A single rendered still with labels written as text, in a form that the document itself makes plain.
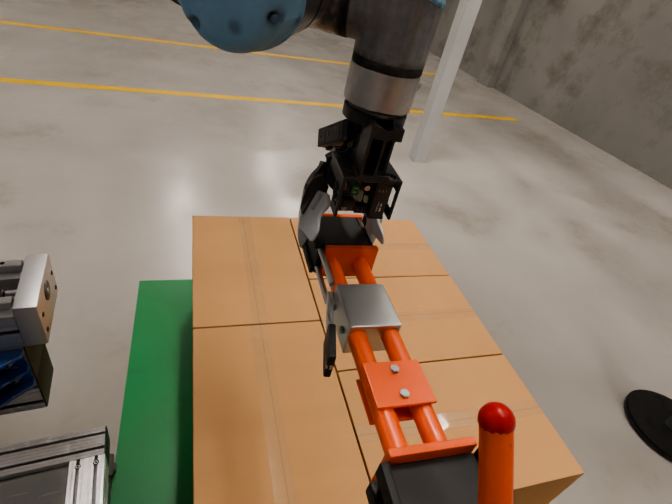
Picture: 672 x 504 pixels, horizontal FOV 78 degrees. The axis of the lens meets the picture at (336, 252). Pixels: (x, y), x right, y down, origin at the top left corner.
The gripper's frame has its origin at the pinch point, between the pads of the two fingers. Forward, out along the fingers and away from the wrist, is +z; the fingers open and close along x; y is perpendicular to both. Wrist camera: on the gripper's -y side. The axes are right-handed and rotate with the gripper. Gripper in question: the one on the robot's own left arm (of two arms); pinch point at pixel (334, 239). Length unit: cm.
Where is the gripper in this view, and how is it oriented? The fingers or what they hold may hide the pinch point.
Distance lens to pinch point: 59.5
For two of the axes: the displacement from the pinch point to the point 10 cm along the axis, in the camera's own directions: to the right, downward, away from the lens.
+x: 9.6, 0.3, 2.9
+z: -2.1, 7.8, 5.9
